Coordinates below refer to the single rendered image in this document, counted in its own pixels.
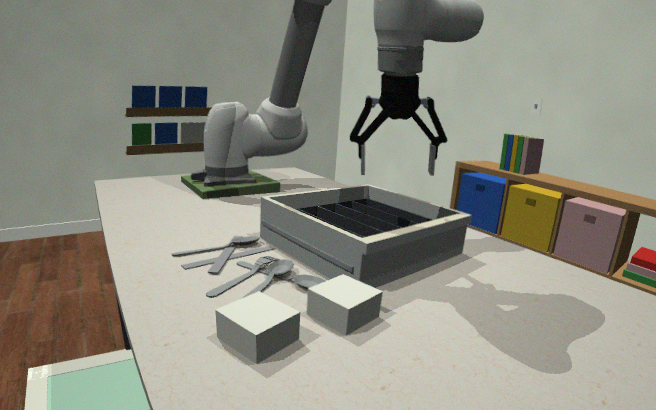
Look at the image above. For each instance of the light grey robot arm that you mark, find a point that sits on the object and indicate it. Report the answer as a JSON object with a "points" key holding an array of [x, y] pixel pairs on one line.
{"points": [[231, 135]]}

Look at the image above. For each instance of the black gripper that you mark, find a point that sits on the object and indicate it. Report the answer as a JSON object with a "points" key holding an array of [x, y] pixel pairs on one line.
{"points": [[399, 101]]}

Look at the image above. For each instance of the silver fork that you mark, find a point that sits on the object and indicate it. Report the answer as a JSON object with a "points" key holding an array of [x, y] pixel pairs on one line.
{"points": [[224, 287]]}

